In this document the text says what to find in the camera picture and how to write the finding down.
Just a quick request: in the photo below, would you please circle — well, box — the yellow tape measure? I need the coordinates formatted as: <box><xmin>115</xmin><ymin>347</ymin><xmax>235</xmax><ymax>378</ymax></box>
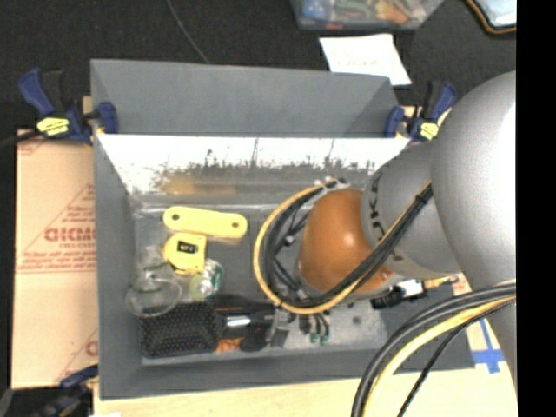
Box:
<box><xmin>162</xmin><ymin>232</ymin><xmax>209</xmax><ymax>275</ymax></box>

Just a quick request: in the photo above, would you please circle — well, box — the brown cardboard board, red print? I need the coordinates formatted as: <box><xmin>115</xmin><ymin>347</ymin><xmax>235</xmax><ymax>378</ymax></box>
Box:
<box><xmin>10</xmin><ymin>129</ymin><xmax>100</xmax><ymax>391</ymax></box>

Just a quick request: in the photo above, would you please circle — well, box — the black bristle brush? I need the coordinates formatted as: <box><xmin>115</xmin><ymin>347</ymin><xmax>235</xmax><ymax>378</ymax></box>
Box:
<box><xmin>138</xmin><ymin>301</ymin><xmax>223</xmax><ymax>359</ymax></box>

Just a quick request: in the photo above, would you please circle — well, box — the yellow flat piece with holes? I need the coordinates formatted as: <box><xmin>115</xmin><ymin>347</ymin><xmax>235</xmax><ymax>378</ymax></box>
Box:
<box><xmin>162</xmin><ymin>205</ymin><xmax>249</xmax><ymax>241</ymax></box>

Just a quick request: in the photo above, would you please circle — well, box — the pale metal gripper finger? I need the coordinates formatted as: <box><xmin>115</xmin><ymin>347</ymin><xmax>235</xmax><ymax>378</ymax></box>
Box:
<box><xmin>222</xmin><ymin>314</ymin><xmax>267</xmax><ymax>329</ymax></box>

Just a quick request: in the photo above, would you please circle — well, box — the clear glass thing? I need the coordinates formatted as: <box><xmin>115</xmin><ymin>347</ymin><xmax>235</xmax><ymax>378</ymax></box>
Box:
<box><xmin>124</xmin><ymin>245</ymin><xmax>184</xmax><ymax>318</ymax></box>

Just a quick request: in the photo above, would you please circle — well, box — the black cylinder on white bracket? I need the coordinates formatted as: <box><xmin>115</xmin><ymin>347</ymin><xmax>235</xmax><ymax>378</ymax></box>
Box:
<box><xmin>370</xmin><ymin>278</ymin><xmax>426</xmax><ymax>310</ymax></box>

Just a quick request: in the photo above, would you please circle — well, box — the black and orange tool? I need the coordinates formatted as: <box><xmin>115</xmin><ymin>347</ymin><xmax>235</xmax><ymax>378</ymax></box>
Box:
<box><xmin>211</xmin><ymin>294</ymin><xmax>276</xmax><ymax>354</ymax></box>

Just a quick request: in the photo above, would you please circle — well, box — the grey metal bin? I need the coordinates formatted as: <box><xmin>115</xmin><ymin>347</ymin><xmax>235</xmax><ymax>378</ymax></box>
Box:
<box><xmin>89</xmin><ymin>58</ymin><xmax>475</xmax><ymax>400</ymax></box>

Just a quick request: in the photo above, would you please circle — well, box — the clear plastic bottle, green label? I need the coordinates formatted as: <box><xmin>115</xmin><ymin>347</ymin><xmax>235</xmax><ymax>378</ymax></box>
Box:
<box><xmin>188</xmin><ymin>258</ymin><xmax>225</xmax><ymax>302</ymax></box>

